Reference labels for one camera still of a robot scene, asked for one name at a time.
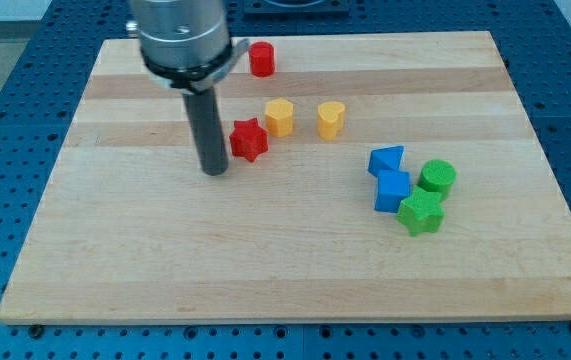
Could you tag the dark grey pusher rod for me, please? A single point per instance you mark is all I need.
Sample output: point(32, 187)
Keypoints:
point(204, 120)

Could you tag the red star block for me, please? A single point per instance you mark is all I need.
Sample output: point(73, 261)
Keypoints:
point(248, 139)

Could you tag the green star block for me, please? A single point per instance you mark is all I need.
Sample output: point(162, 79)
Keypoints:
point(421, 212)

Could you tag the yellow hexagon block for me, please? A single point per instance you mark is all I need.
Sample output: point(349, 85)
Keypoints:
point(279, 115)

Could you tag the red cylinder block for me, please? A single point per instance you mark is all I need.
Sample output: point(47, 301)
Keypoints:
point(262, 59)

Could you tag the yellow heart block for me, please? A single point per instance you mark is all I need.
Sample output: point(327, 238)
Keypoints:
point(330, 119)

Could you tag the blue triangle block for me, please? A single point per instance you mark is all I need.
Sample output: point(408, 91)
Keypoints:
point(389, 158)

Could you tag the wooden board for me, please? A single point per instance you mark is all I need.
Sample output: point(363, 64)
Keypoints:
point(130, 231)

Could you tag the blue cube block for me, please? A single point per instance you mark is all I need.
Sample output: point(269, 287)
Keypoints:
point(393, 186)

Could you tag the green cylinder block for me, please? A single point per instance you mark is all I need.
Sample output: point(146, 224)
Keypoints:
point(437, 176)

